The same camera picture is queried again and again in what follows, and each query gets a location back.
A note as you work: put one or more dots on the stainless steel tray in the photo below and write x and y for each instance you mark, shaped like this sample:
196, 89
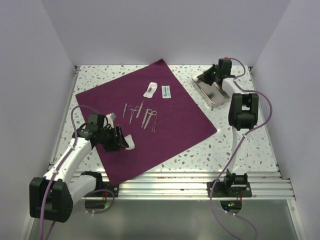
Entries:
213, 95

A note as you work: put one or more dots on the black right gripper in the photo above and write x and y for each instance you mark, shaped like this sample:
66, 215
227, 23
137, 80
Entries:
204, 77

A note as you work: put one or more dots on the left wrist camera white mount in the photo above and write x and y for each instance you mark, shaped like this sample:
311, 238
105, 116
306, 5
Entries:
109, 119

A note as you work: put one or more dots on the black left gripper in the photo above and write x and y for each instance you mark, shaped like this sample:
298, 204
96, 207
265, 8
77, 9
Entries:
113, 145

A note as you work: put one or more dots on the steel tweezers upper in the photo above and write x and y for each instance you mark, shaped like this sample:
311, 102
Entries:
139, 109

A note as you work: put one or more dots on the thin steel tweezers right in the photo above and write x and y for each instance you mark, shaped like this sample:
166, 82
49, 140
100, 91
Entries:
154, 124

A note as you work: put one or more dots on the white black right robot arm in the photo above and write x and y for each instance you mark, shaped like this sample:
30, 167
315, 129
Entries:
243, 115

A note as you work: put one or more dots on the clear blister pack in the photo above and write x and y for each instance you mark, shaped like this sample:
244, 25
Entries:
151, 89

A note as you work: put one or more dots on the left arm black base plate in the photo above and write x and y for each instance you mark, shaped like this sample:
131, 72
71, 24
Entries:
112, 188

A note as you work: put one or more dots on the steel surgical scissors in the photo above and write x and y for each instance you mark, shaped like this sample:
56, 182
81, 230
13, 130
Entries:
149, 116

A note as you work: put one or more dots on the steel probe handle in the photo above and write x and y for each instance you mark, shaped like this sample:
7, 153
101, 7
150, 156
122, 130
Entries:
145, 117

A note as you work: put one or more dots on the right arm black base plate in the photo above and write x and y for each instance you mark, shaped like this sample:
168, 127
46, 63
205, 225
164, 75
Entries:
235, 190

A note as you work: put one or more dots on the green white suture packet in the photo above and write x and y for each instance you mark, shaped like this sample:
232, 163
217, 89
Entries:
166, 92

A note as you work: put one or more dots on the purple cloth mat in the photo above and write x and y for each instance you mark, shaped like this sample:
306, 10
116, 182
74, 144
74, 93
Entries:
180, 124

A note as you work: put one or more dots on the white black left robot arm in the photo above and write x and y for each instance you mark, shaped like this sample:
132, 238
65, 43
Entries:
53, 195

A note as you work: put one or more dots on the steel forceps with rings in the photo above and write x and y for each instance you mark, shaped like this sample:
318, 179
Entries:
133, 110

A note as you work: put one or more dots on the short steel scalpel handle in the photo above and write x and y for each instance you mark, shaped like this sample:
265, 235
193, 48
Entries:
124, 111

